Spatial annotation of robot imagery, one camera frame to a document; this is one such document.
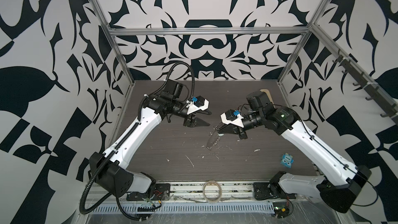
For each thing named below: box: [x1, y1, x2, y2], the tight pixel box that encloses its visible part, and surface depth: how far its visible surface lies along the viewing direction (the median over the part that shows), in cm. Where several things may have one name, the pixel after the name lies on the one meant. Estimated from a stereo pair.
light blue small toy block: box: [279, 152, 294, 168], surface depth 84 cm
